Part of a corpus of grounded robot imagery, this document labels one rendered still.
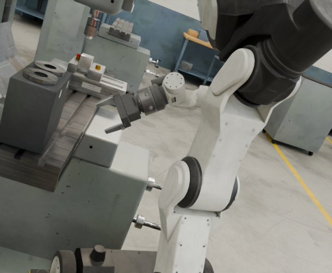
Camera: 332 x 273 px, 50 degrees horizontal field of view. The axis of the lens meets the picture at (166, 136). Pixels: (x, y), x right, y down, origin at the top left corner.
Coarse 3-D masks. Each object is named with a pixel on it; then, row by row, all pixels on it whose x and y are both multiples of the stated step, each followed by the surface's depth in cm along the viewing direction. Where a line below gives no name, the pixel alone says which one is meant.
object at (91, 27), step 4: (88, 20) 139; (88, 24) 140; (92, 24) 139; (96, 24) 140; (88, 28) 140; (92, 28) 140; (96, 28) 141; (84, 32) 141; (88, 32) 141; (92, 32) 141; (96, 32) 143; (92, 36) 142
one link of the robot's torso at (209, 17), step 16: (208, 0) 99; (224, 0) 90; (240, 0) 87; (256, 0) 87; (272, 0) 87; (288, 0) 89; (304, 0) 89; (208, 16) 101; (224, 16) 90; (240, 16) 91; (224, 32) 94
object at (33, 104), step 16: (32, 64) 105; (48, 64) 106; (16, 80) 90; (32, 80) 92; (48, 80) 94; (64, 80) 102; (16, 96) 92; (32, 96) 92; (48, 96) 92; (64, 96) 109; (16, 112) 93; (32, 112) 94; (48, 112) 94; (0, 128) 95; (16, 128) 95; (32, 128) 95; (48, 128) 98; (16, 144) 97; (32, 144) 97
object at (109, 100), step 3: (111, 96) 118; (105, 99) 118; (108, 99) 118; (111, 99) 119; (96, 102) 118; (99, 102) 118; (102, 102) 118; (105, 102) 119; (108, 102) 120; (111, 102) 120; (99, 105) 119; (102, 105) 120
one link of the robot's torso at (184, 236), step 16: (176, 176) 96; (176, 192) 96; (160, 208) 101; (176, 208) 102; (176, 224) 101; (192, 224) 102; (208, 224) 104; (160, 240) 108; (176, 240) 100; (192, 240) 102; (160, 256) 107; (176, 256) 99; (192, 256) 102; (160, 272) 104; (176, 272) 99; (192, 272) 102
